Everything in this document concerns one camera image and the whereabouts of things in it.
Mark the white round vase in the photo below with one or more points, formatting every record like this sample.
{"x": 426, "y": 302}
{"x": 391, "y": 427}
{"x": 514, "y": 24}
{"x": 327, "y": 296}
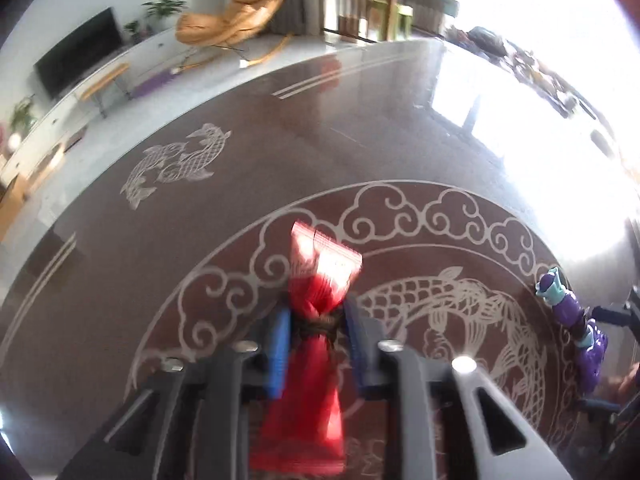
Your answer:
{"x": 14, "y": 142}

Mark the large potted plant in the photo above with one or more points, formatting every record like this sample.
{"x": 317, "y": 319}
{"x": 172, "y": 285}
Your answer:
{"x": 165, "y": 10}

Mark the black flat television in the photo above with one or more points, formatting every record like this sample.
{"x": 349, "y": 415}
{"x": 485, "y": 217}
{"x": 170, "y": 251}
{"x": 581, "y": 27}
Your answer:
{"x": 75, "y": 55}

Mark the purple and teal toy figure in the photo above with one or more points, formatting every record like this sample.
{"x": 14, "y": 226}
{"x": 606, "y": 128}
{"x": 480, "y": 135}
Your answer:
{"x": 570, "y": 310}

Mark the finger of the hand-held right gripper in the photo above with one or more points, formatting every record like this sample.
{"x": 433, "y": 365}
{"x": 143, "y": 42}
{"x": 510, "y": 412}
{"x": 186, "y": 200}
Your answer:
{"x": 612, "y": 315}
{"x": 600, "y": 405}

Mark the red foil packet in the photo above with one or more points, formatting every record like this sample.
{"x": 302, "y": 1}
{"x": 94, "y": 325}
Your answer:
{"x": 320, "y": 275}

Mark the brown cardboard box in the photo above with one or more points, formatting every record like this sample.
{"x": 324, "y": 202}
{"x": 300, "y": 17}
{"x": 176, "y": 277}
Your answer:
{"x": 12, "y": 205}

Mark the small potted plant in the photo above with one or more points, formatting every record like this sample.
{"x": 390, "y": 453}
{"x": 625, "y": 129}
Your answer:
{"x": 132, "y": 30}

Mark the wooden bench with black legs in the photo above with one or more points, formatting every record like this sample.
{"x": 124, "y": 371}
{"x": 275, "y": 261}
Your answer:
{"x": 105, "y": 77}

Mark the purple floor mat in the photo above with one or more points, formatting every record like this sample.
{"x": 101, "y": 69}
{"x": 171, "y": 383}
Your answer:
{"x": 152, "y": 84}

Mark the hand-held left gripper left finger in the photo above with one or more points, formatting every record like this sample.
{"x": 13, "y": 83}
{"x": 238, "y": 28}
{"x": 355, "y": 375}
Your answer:
{"x": 277, "y": 355}

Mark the green stool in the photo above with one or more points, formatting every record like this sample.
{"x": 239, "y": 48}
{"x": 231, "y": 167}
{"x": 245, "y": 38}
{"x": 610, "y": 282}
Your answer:
{"x": 395, "y": 20}

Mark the leafy potted plant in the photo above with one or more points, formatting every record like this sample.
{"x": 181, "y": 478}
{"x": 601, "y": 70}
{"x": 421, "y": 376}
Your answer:
{"x": 24, "y": 115}

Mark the orange lounge rocking chair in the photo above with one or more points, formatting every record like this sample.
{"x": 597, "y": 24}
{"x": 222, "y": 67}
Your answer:
{"x": 225, "y": 25}

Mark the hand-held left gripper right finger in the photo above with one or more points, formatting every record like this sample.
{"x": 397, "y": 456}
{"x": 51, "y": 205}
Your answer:
{"x": 357, "y": 350}

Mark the white low television cabinet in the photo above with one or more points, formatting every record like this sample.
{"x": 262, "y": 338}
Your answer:
{"x": 60, "y": 115}

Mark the pile of desk clutter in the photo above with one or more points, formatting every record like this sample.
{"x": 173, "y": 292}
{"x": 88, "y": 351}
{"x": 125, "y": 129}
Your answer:
{"x": 525, "y": 65}

